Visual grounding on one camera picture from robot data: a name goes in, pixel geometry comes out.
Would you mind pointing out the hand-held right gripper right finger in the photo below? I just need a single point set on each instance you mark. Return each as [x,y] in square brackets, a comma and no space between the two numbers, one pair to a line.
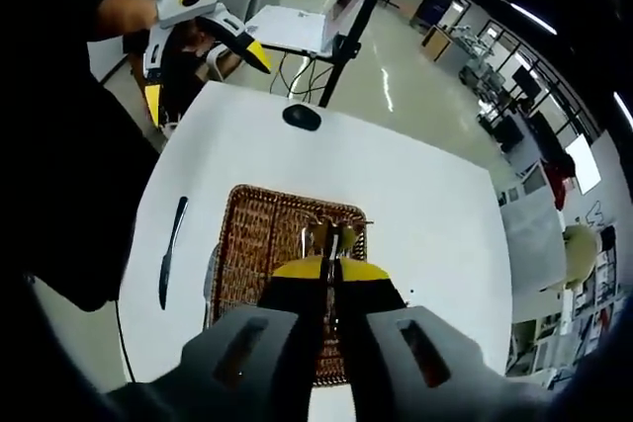
[386,343]

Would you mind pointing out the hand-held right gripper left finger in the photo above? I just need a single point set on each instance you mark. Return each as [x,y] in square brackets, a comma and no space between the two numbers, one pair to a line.
[277,343]

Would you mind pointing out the brown wicker utensil storage tray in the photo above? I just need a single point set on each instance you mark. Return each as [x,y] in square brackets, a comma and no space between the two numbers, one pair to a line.
[257,244]

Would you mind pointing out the silver fork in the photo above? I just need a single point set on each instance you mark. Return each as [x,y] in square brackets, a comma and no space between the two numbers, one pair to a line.
[335,244]
[305,241]

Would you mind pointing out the silver knife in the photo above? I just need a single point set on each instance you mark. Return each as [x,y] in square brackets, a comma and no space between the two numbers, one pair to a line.
[167,274]

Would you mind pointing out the white storage shelf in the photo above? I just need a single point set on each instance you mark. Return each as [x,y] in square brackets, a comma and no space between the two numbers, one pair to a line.
[601,269]

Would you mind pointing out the person's left hand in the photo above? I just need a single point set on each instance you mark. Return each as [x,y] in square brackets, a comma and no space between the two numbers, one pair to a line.
[126,14]

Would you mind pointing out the white side table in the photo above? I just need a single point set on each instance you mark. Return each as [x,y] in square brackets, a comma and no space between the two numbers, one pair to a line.
[287,26]

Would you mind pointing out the black oval object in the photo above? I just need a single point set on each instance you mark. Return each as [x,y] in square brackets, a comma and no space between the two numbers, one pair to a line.
[301,117]

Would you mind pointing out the person's black clothing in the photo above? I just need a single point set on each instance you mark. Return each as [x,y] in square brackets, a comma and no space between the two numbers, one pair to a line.
[74,145]

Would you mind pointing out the tilted laptop screen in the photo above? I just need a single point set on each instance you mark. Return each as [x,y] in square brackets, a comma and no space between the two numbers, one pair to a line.
[348,2]

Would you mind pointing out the black tripod stand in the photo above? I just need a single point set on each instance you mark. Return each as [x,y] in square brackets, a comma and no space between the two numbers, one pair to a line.
[367,12]

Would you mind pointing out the frosted desk partition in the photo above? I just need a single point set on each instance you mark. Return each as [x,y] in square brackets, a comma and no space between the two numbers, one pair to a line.
[534,244]

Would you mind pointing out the brown wooden cabinet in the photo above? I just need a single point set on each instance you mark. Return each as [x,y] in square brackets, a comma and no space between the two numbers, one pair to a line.
[435,44]

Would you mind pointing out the grey white chair back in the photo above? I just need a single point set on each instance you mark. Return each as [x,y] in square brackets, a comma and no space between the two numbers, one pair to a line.
[534,180]

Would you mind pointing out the white monitor screen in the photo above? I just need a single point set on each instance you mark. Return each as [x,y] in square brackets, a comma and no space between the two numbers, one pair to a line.
[583,165]

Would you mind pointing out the black computer monitor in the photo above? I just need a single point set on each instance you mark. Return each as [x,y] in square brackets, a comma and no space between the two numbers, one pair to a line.
[524,78]

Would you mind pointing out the white ceiling light strip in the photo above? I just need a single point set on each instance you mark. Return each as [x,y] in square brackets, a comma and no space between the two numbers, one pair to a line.
[534,17]

